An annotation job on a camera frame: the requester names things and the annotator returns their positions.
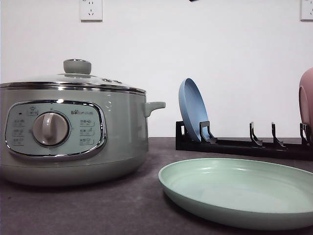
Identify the glass steamer lid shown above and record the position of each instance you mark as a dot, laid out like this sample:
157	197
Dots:
77	74

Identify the green plate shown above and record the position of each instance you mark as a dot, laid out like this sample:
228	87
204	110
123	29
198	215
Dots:
242	193

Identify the blue plate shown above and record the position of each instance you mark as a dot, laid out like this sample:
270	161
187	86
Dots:
193	108

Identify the pink plate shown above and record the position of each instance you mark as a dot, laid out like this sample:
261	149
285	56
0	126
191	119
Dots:
306	101

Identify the green electric steamer pot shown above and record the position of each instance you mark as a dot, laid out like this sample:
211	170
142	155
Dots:
72	137

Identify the black dish rack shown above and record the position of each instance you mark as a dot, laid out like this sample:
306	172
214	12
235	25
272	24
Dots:
253	147

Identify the white wall socket left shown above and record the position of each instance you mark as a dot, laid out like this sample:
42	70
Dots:
91	11

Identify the white wall socket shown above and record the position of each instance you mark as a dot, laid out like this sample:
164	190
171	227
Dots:
91	11
306	11

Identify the white wall socket right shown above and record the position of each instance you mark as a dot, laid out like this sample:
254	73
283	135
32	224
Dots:
306	11

